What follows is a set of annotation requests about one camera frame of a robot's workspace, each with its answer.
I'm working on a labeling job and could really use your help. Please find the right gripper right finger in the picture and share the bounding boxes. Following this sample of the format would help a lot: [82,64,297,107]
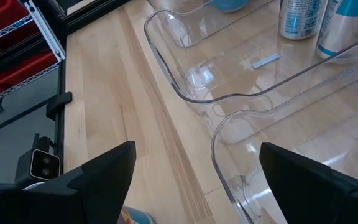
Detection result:
[259,142,358,224]

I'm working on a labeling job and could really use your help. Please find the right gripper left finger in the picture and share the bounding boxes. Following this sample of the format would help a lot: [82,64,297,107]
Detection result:
[0,141,137,224]

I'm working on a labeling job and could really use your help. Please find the slim blue silver energy can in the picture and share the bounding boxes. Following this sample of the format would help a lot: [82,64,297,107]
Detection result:
[278,0,328,41]
[316,0,358,60]
[116,206,157,224]

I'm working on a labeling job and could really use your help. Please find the clear plastic bin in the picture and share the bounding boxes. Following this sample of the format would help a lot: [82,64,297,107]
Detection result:
[144,0,358,105]
[210,52,358,224]

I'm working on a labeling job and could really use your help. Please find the blue white sparkling water can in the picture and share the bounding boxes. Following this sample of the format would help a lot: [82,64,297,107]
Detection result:
[212,0,250,13]

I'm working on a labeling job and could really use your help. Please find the black table-level camera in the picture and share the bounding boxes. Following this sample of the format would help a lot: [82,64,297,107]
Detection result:
[14,133,62,189]

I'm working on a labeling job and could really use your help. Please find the black frame clamp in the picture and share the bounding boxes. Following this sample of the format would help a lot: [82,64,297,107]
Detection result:
[45,91,73,121]

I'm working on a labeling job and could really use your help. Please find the silver wire shelf rack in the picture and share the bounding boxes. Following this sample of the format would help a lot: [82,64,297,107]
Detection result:
[0,0,67,162]

